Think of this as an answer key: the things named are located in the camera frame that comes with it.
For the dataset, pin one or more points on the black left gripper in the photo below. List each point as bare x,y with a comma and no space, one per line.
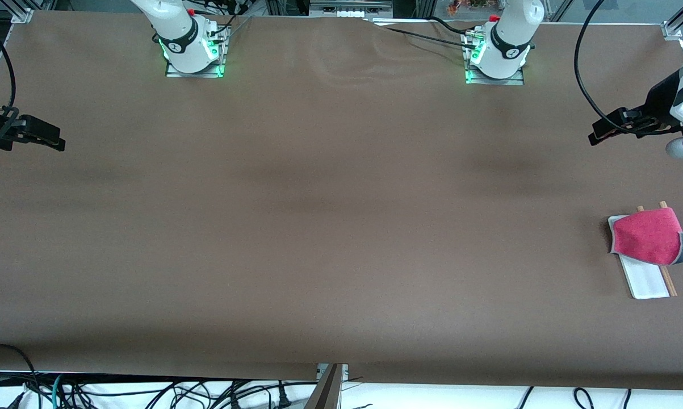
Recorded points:
661,102

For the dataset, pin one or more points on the pink and grey towel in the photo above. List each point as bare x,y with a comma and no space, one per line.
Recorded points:
648,236

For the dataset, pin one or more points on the orange clutter item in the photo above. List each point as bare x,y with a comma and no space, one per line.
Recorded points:
469,5

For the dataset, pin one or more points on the white power strip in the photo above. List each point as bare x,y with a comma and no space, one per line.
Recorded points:
350,7

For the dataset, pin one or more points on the brown table cover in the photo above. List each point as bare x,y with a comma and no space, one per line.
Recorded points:
341,255

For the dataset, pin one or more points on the metal corner bracket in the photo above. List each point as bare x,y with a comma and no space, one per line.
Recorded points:
671,29
22,16

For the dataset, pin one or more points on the white rack base plate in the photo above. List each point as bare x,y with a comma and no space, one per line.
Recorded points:
648,281

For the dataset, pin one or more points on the aluminium profile post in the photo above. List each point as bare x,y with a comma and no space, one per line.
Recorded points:
327,392

